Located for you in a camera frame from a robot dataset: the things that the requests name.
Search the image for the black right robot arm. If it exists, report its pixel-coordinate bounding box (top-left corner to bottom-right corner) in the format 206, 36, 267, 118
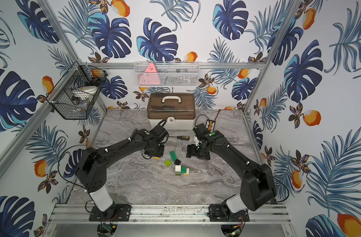
186, 124, 289, 222

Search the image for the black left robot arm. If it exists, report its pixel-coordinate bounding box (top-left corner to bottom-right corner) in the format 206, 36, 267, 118
61, 119, 169, 222

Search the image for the black card with arrows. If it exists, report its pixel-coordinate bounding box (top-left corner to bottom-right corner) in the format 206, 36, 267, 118
206, 119, 216, 131

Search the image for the brown lid storage box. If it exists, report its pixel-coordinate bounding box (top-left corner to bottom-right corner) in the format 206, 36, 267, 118
147, 93, 196, 130

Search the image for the pink triangle sign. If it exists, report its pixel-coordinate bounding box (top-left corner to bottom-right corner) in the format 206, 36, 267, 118
138, 63, 161, 87

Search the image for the white object in basket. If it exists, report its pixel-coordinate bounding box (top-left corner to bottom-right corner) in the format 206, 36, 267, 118
72, 86, 98, 97

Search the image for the black handle screwdriver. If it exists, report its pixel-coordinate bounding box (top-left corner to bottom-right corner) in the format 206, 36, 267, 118
170, 136, 190, 141

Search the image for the white wire shelf basket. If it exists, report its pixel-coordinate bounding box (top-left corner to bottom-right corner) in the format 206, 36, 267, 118
134, 61, 200, 87

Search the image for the black wire basket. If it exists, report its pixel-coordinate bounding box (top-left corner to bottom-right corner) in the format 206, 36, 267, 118
46, 61, 108, 120

